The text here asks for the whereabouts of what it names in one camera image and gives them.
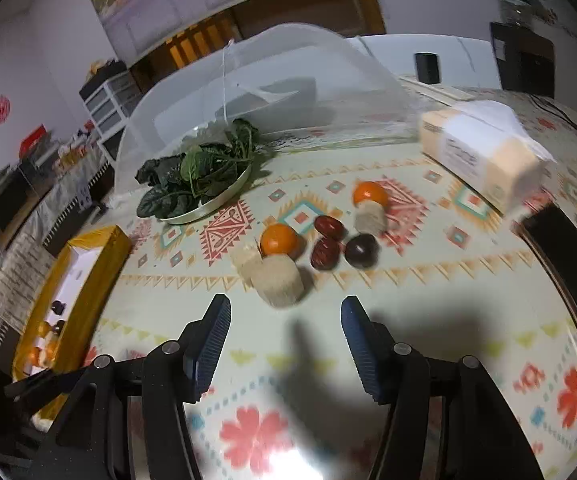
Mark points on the red date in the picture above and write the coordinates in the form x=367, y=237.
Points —
x=325, y=253
x=329, y=225

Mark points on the small black box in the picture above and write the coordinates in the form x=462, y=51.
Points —
x=427, y=67

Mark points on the black microwave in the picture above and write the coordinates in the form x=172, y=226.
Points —
x=11, y=200

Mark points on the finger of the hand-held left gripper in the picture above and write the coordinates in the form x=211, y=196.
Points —
x=33, y=384

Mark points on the cluttered side table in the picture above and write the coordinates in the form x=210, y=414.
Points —
x=43, y=210

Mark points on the white mesh food cover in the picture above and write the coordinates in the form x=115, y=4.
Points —
x=293, y=55

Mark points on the round metal plate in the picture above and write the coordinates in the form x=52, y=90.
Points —
x=208, y=207

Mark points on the green spinach leaves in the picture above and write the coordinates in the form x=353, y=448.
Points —
x=188, y=170

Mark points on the small oval mandarin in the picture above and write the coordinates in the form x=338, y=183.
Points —
x=43, y=330

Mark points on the yellow cardboard box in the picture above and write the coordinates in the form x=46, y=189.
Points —
x=103, y=260

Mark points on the ribbed beige sugarcane chunk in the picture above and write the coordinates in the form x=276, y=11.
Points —
x=246, y=262

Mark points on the black cabinet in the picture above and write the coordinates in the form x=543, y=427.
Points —
x=523, y=62

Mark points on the soft tissue pack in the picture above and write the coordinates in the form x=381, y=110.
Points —
x=478, y=150

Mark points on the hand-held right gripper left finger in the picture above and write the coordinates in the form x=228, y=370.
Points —
x=213, y=345

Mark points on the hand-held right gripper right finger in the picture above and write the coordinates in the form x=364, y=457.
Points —
x=363, y=350

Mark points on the white plastic drawer unit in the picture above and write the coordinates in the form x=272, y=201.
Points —
x=108, y=105

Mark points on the orange mandarin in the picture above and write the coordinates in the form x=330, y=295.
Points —
x=279, y=240
x=33, y=356
x=370, y=192

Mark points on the dark purple plum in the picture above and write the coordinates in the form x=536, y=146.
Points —
x=58, y=328
x=362, y=250
x=58, y=306

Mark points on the black tray with metal rim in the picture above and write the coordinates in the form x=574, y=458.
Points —
x=553, y=245

